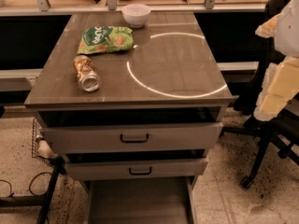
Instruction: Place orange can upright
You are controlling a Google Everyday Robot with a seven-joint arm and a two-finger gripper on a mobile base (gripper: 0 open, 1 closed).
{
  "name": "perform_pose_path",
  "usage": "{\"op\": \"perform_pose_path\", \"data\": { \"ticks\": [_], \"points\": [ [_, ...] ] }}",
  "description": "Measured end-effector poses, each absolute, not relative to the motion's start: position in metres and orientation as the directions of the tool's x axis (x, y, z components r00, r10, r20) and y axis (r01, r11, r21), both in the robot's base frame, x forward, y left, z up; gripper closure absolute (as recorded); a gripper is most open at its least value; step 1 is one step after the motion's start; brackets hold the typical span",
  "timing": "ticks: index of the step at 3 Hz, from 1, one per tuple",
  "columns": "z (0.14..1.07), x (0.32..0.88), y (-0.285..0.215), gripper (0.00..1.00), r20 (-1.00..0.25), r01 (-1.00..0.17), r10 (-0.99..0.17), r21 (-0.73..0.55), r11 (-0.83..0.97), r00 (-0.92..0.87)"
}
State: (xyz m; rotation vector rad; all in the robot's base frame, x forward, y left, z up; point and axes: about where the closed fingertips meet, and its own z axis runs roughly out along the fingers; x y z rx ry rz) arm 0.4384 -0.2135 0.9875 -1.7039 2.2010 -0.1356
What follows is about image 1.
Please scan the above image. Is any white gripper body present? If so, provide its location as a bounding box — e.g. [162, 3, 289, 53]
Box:
[275, 0, 299, 57]

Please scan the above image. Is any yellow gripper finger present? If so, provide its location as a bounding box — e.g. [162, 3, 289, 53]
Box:
[253, 57, 299, 121]
[255, 15, 278, 38]

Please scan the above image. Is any orange soda can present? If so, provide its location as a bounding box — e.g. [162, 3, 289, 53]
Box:
[73, 55, 102, 92]

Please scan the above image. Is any black office chair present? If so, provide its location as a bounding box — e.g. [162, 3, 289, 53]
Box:
[221, 0, 299, 190]

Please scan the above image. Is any white bowl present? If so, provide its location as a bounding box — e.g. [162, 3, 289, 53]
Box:
[121, 4, 151, 28]

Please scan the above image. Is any grey drawer cabinet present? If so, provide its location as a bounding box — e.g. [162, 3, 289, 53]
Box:
[25, 12, 232, 224]

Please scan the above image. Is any green chip bag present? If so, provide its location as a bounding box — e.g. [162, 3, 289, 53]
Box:
[77, 26, 134, 55]

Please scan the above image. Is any black metal stand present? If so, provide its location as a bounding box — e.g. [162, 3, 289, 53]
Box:
[0, 157, 64, 224]

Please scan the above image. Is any wire basket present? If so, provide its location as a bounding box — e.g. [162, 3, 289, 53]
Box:
[31, 119, 58, 166]

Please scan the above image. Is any black floor cable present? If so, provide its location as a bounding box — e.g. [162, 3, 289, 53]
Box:
[0, 171, 54, 198]

